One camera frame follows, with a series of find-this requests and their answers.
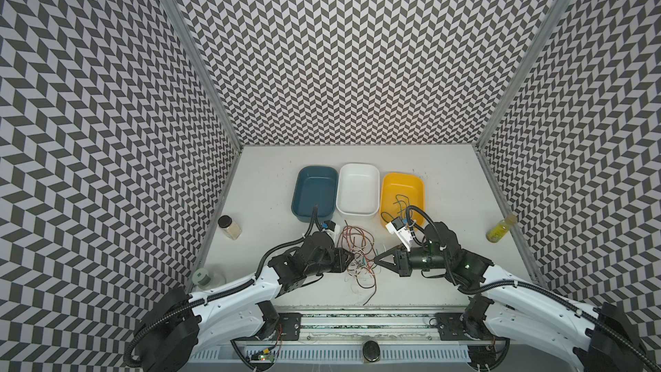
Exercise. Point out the aluminium corner post right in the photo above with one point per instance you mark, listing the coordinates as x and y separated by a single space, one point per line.
550 22

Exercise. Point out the aluminium corner post left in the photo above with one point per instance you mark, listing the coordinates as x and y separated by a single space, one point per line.
188 44

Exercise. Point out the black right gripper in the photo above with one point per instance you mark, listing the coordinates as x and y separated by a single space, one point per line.
403 261

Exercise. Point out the yellow liquid bottle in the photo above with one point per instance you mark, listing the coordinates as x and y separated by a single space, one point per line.
502 228

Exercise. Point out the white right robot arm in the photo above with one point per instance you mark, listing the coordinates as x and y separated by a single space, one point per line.
505 306

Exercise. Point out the yellow plastic bin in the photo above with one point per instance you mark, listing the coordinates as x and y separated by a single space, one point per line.
398 191

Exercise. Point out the black lid spice jar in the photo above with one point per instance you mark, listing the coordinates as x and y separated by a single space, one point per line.
227 226

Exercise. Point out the aluminium corner post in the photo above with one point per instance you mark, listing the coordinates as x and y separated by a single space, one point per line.
550 22
188 44

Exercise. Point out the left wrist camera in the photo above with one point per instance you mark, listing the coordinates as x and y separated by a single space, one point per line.
330 227

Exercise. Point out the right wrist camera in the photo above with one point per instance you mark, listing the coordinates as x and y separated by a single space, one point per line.
399 228

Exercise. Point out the white plastic bin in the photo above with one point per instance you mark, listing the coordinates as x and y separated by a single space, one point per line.
358 190

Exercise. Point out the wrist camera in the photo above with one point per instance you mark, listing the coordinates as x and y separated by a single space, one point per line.
399 228
330 227

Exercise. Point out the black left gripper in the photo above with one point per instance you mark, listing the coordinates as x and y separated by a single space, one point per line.
341 258

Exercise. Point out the white lid clear jar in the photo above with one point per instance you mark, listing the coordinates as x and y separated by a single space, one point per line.
207 278

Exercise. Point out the black knob on rail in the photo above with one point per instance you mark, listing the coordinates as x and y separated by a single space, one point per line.
371 352

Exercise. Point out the teal plastic bin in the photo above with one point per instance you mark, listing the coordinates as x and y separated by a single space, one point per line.
316 185

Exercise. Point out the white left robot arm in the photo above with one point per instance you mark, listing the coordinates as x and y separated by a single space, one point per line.
240 313

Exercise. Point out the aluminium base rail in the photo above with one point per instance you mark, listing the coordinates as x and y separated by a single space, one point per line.
406 336

